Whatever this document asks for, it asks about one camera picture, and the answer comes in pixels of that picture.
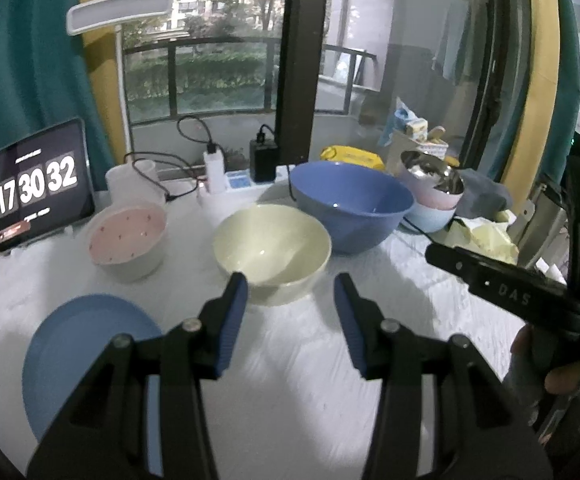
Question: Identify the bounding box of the pink strawberry print bowl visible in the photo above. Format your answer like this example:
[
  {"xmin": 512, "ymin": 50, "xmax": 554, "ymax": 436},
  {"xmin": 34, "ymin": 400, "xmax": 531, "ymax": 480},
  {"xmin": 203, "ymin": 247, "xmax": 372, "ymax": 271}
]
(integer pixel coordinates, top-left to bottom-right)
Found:
[{"xmin": 86, "ymin": 202, "xmax": 168, "ymax": 283}]

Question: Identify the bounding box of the steel thermos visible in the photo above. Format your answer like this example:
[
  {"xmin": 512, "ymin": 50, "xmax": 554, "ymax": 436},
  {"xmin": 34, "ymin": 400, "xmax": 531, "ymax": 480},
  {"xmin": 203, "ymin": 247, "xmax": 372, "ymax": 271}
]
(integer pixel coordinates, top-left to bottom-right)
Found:
[{"xmin": 507, "ymin": 180, "xmax": 568, "ymax": 266}]

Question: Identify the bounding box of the white charger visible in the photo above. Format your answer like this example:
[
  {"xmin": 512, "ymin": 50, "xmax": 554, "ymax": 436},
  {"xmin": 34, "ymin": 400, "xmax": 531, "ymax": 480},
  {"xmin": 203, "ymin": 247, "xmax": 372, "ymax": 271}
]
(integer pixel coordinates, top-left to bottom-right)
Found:
[{"xmin": 204, "ymin": 144, "xmax": 227, "ymax": 195}]

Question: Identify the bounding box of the balcony railing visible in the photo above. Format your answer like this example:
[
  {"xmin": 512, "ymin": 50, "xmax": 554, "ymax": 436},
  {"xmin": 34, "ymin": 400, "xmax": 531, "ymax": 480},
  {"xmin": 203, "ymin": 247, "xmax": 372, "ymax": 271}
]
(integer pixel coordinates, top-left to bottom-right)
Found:
[{"xmin": 122, "ymin": 37, "xmax": 376, "ymax": 123}]

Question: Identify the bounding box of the yellow curtain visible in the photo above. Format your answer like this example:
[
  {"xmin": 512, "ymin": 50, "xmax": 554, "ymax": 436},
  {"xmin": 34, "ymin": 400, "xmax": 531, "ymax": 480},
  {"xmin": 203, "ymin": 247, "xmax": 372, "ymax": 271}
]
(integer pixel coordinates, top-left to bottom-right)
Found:
[
  {"xmin": 500, "ymin": 0, "xmax": 580, "ymax": 201},
  {"xmin": 79, "ymin": 0, "xmax": 131, "ymax": 171}
]

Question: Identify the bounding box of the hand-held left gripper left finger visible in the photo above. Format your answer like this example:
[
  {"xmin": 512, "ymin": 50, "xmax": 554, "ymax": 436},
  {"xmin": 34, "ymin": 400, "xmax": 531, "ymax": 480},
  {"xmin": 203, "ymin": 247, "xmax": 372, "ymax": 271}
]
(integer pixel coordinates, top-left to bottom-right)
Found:
[{"xmin": 26, "ymin": 271, "xmax": 249, "ymax": 480}]

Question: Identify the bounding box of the white power strip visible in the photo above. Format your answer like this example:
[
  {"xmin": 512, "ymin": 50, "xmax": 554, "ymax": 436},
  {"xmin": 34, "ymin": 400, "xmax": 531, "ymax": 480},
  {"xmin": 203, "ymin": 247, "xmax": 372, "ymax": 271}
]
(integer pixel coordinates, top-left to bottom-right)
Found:
[{"xmin": 197, "ymin": 164, "xmax": 298, "ymax": 201}]

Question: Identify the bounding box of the person's right hand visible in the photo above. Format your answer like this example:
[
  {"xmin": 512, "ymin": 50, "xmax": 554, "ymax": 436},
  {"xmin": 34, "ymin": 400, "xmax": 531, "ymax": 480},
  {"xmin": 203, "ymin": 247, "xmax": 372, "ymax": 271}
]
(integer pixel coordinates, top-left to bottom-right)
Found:
[{"xmin": 511, "ymin": 325, "xmax": 580, "ymax": 396}]

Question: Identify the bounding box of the yellow packet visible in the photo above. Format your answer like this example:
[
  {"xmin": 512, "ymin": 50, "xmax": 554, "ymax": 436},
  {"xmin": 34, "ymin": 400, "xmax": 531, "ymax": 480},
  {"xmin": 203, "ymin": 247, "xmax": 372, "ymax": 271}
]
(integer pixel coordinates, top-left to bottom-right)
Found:
[{"xmin": 320, "ymin": 146, "xmax": 386, "ymax": 171}]

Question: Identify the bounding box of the blue white snack packet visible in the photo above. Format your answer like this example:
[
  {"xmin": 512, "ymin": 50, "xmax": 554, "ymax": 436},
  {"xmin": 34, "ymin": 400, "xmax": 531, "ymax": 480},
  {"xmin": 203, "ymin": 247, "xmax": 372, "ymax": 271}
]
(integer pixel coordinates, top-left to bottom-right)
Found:
[{"xmin": 379, "ymin": 100, "xmax": 451, "ymax": 156}]

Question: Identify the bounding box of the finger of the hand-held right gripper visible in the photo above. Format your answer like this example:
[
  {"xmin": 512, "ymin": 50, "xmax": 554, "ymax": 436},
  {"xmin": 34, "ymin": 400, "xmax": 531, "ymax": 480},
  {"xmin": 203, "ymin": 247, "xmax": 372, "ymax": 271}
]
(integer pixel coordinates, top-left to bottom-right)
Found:
[{"xmin": 425, "ymin": 242, "xmax": 580, "ymax": 323}]

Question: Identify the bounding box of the large blue bowl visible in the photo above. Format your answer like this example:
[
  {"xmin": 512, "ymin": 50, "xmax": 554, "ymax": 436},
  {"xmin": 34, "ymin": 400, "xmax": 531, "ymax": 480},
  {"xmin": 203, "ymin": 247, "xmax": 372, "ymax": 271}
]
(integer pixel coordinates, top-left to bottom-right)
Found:
[{"xmin": 289, "ymin": 161, "xmax": 415, "ymax": 255}]

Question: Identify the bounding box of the tablet showing clock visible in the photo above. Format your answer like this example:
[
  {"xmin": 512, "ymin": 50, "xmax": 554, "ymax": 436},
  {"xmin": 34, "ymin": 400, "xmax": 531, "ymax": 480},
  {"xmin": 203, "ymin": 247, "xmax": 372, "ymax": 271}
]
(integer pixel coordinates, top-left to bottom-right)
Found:
[{"xmin": 0, "ymin": 118, "xmax": 96, "ymax": 253}]

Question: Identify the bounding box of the black charger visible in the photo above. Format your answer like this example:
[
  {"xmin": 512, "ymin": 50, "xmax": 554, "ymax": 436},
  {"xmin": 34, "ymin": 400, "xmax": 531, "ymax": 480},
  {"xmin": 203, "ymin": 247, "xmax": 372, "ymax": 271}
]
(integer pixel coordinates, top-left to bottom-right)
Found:
[{"xmin": 249, "ymin": 132, "xmax": 277, "ymax": 183}]

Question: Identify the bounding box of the white desk lamp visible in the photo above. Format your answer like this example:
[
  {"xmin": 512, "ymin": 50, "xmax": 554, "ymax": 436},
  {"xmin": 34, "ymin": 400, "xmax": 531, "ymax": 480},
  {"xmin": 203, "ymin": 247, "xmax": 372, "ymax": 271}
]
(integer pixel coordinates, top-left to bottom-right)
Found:
[{"xmin": 66, "ymin": 0, "xmax": 172, "ymax": 206}]

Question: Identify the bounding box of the grey cloth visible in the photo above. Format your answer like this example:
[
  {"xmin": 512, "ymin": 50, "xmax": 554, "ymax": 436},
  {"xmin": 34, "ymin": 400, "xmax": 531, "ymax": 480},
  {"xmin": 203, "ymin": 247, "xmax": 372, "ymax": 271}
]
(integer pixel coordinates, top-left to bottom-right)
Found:
[{"xmin": 455, "ymin": 169, "xmax": 513, "ymax": 221}]

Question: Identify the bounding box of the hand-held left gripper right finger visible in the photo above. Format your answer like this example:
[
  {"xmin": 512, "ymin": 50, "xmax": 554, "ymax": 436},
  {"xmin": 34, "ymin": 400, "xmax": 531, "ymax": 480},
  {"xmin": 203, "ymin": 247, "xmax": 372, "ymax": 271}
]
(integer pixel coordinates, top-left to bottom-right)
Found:
[{"xmin": 333, "ymin": 272, "xmax": 553, "ymax": 480}]

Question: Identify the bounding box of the dark window frame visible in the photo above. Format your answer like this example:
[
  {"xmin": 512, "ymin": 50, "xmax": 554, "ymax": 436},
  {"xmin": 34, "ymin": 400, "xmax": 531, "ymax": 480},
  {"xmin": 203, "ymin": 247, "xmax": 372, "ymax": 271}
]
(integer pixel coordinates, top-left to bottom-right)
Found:
[{"xmin": 275, "ymin": 0, "xmax": 531, "ymax": 171}]

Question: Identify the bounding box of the blue plate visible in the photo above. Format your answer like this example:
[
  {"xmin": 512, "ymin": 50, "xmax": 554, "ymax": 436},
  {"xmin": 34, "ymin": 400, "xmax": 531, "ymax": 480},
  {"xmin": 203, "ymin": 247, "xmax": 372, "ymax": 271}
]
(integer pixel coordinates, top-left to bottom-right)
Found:
[{"xmin": 22, "ymin": 294, "xmax": 163, "ymax": 443}]

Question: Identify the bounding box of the cream bowl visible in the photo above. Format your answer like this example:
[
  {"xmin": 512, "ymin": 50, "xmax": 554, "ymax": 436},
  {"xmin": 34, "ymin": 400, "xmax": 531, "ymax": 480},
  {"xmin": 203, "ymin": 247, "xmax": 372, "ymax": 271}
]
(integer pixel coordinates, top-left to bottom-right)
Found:
[{"xmin": 213, "ymin": 204, "xmax": 332, "ymax": 307}]

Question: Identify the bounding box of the black cable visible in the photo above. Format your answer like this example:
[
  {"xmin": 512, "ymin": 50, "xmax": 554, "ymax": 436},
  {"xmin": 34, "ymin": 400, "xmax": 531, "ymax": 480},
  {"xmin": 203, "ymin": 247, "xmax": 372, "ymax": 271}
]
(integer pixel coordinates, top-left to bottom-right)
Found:
[{"xmin": 122, "ymin": 115, "xmax": 216, "ymax": 201}]

